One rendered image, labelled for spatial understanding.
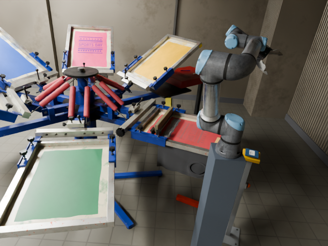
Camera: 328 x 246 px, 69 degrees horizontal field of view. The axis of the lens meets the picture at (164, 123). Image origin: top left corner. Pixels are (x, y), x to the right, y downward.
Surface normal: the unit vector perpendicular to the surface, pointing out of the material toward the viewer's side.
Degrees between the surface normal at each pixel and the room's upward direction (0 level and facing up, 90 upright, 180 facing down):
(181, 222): 0
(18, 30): 90
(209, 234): 90
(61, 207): 0
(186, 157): 94
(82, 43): 32
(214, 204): 90
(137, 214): 0
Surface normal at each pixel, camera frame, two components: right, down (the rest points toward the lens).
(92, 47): 0.15, -0.49
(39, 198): 0.07, -0.88
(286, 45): -0.03, 0.47
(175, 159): -0.33, 0.51
